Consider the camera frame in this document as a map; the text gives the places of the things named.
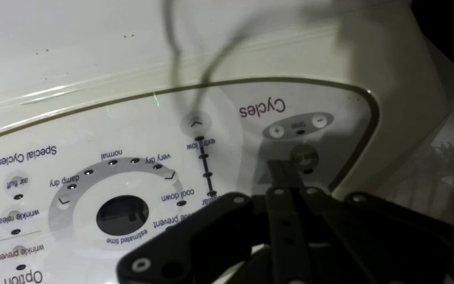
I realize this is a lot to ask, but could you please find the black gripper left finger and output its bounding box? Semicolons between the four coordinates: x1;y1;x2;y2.
237;186;327;284

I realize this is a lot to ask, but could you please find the white left washing machine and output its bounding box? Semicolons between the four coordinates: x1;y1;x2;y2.
0;0;454;284

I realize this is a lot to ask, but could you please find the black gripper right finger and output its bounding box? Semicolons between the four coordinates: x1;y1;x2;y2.
303;187;454;284

